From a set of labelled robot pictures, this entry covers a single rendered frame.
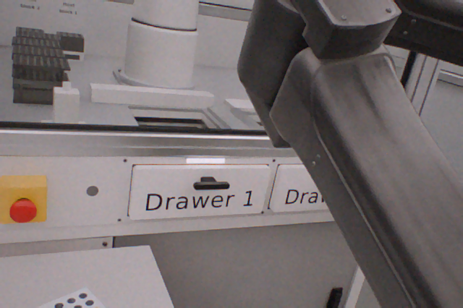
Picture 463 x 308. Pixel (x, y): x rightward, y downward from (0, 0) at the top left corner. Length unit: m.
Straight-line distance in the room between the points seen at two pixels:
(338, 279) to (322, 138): 1.09
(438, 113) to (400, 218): 2.29
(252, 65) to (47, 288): 0.62
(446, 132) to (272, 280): 1.52
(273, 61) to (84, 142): 0.59
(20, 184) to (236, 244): 0.49
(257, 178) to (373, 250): 0.73
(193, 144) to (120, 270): 0.27
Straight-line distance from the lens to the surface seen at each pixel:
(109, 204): 0.89
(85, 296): 0.75
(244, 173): 0.92
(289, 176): 0.98
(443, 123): 2.47
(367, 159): 0.21
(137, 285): 0.83
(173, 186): 0.88
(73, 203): 0.87
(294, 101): 0.24
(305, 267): 1.21
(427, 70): 1.13
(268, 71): 0.27
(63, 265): 0.87
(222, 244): 1.04
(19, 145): 0.82
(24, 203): 0.79
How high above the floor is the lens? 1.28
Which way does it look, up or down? 21 degrees down
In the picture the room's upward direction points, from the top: 11 degrees clockwise
